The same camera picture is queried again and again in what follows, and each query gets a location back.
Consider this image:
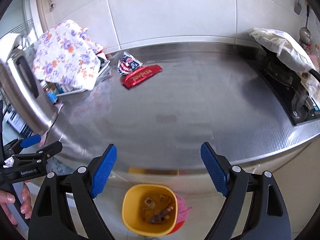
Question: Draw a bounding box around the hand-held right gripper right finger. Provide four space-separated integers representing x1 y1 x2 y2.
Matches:
200 142 292 240

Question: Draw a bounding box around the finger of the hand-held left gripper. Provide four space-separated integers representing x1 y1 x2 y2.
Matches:
4 134 42 155
11 141 63 167

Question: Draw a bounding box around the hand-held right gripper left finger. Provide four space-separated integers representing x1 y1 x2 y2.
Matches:
29 144 118 240

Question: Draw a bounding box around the yellow plastic bin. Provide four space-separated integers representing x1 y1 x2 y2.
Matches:
122 184 178 236

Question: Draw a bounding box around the person's left hand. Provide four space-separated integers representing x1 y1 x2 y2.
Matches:
0 180 33 228

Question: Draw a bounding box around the brown bottle with blue label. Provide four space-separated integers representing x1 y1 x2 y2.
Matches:
41 80 60 104

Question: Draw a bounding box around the pink cloth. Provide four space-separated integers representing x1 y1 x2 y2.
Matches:
172 194 193 235

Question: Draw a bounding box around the floral white cloth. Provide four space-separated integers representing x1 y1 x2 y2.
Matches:
32 19 104 91

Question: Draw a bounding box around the red foil wrapper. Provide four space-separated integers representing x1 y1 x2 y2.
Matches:
120 64 163 90

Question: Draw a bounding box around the white cloth with checked trim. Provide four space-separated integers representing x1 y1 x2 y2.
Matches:
0 33 27 55

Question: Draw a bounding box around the black glass stove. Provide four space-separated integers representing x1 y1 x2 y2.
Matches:
255 47 320 126

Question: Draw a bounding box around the striped red blue wrapper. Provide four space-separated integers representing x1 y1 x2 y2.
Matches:
117 51 143 75

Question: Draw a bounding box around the black pan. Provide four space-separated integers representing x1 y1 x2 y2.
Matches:
260 42 320 82

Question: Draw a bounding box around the white pan cover cloth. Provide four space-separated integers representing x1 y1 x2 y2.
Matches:
246 27 316 73

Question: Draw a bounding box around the metal skimmer ladle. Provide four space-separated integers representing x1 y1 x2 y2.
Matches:
299 5 313 45

